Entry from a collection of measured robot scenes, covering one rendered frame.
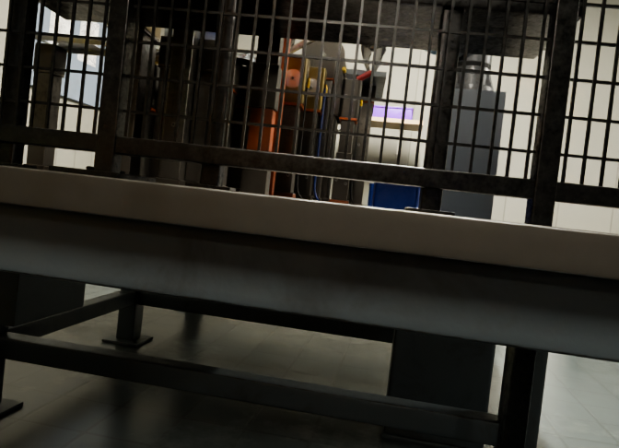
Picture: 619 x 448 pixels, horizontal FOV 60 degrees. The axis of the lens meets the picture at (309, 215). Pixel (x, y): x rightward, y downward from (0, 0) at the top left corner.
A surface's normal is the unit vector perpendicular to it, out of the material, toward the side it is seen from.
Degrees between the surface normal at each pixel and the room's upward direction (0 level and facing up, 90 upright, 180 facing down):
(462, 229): 90
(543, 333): 90
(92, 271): 90
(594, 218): 90
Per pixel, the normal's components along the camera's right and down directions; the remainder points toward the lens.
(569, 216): -0.17, 0.00
